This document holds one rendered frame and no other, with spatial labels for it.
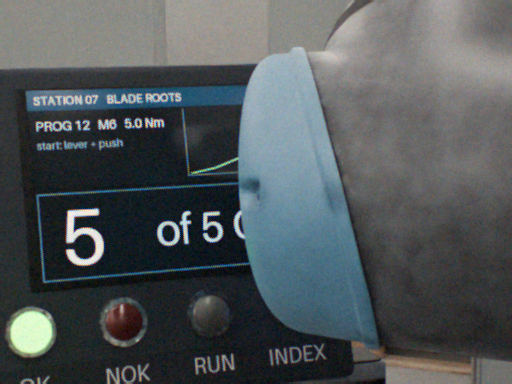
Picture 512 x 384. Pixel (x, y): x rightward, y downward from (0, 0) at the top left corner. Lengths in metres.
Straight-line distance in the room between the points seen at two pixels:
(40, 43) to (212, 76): 7.83
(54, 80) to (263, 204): 0.21
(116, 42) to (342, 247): 7.92
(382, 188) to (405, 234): 0.02
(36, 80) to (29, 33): 7.87
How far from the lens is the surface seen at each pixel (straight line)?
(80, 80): 0.51
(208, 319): 0.50
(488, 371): 2.75
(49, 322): 0.49
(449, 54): 0.34
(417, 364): 3.90
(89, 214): 0.50
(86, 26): 8.27
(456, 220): 0.31
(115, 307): 0.49
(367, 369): 0.63
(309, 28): 6.58
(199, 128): 0.52
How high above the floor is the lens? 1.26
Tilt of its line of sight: 9 degrees down
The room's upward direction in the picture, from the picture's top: 1 degrees counter-clockwise
